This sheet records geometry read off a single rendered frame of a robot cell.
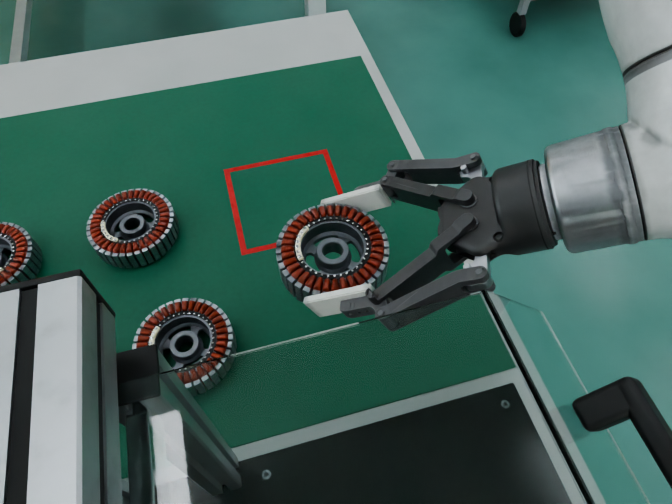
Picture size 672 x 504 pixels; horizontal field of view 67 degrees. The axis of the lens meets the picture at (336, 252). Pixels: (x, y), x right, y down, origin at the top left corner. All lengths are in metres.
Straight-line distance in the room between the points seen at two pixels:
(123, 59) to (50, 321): 0.83
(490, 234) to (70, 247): 0.55
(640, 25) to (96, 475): 0.41
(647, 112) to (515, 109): 1.73
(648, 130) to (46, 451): 0.39
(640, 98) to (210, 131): 0.62
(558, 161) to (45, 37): 2.47
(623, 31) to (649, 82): 0.04
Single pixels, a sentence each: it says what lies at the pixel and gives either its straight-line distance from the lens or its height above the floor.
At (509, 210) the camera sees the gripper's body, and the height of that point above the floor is 1.01.
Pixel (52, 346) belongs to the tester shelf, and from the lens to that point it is 0.25.
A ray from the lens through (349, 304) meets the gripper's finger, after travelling 0.46.
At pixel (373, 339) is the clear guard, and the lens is 0.27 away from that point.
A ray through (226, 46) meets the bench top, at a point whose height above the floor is 0.75.
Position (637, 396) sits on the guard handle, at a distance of 0.30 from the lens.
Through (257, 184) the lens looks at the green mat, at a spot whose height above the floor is 0.75.
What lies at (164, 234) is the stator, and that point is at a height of 0.78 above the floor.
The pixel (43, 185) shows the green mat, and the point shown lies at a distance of 0.86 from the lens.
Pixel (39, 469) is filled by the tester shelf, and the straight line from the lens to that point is 0.23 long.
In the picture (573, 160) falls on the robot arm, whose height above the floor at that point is 1.04.
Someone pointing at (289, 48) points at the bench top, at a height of 0.75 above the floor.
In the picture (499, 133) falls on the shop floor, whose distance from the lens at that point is 2.02.
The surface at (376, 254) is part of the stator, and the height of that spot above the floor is 0.91.
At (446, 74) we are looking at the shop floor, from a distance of 2.23.
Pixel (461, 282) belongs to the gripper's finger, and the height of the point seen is 0.97.
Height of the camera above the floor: 1.32
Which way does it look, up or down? 56 degrees down
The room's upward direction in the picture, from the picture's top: straight up
